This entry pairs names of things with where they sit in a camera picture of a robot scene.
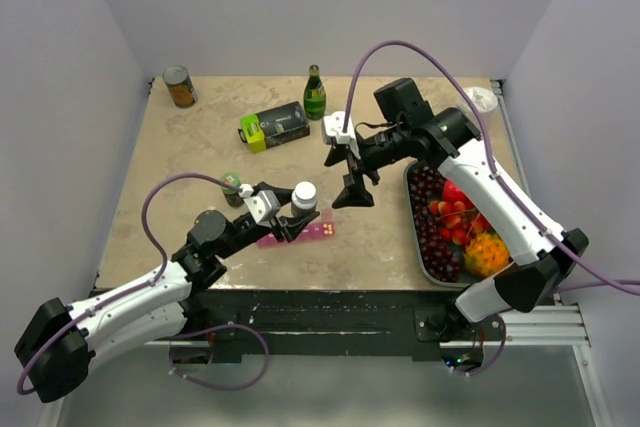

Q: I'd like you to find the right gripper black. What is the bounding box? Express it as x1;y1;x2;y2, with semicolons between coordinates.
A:
325;123;410;209

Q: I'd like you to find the grey pill bottle white cap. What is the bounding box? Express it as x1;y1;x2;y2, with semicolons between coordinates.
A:
291;181;318;217

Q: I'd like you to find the pink weekly pill organizer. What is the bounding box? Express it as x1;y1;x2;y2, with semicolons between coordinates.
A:
256;209;336;249

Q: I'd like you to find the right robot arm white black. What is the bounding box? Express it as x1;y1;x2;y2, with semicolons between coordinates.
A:
322;78;588;340

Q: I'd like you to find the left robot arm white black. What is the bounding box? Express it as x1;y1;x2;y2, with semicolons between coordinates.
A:
14;181;320;403

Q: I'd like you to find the green lid small jar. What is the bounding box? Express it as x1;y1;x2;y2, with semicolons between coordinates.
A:
220;172;244;208

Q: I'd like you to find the green black product box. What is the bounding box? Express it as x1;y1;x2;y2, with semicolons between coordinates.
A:
237;102;310;153

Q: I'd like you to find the red grape bunch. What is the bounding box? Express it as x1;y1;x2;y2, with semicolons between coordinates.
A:
406;163;461;283

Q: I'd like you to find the green glass bottle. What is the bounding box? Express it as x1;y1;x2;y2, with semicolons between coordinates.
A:
303;64;326;120

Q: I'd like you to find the red round fruit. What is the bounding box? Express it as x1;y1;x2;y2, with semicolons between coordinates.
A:
442;180;472;206

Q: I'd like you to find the red apples cluster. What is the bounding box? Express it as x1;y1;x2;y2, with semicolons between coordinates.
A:
428;200;493;246

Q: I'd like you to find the white paper bag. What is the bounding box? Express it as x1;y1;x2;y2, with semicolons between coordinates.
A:
464;86;499;114

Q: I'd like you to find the tin can fruit label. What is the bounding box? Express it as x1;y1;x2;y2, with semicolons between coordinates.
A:
162;65;197;108

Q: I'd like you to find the yellow orange dragon fruit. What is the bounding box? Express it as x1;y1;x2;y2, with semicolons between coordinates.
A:
464;232;511;278

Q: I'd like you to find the grey fruit tray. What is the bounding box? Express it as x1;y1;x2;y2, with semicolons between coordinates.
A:
404;162;512;288

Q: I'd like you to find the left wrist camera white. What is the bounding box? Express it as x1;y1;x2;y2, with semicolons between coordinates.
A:
239;184;281;224

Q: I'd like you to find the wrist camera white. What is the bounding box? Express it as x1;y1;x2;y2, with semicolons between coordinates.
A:
239;184;281;224
321;111;361;159

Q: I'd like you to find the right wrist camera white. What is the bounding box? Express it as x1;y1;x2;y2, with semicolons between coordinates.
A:
321;111;361;159

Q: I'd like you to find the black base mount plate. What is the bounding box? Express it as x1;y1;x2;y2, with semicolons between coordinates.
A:
87;286;506;364

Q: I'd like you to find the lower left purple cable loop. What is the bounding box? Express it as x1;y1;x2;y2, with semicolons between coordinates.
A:
168;322;271;391

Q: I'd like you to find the purple cable loop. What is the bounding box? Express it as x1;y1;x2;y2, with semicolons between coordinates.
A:
449;319;509;378
168;322;271;391

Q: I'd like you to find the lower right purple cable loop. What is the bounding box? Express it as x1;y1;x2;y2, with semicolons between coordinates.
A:
449;319;509;378

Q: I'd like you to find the aluminium frame rail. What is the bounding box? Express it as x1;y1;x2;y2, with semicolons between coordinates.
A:
144;302;591;348

